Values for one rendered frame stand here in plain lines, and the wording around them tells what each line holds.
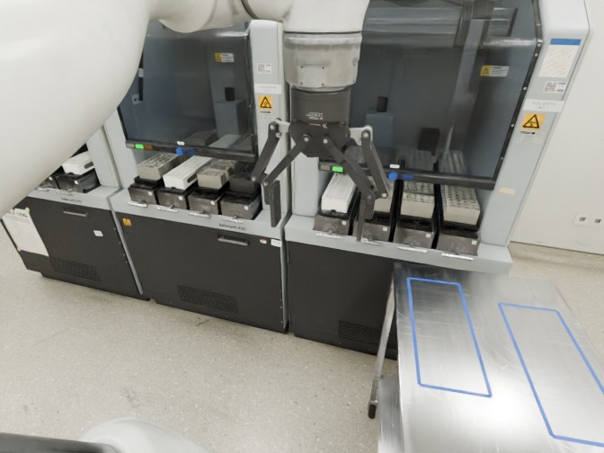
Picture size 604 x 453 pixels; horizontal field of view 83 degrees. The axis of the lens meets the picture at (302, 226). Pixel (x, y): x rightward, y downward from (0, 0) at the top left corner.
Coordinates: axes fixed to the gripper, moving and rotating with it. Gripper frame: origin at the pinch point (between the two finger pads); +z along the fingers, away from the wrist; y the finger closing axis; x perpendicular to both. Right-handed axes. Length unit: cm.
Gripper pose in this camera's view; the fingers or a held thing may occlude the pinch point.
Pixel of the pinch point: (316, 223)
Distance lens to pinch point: 53.5
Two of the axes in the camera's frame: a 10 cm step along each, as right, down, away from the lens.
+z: 0.0, 8.4, 5.4
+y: 9.6, 1.5, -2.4
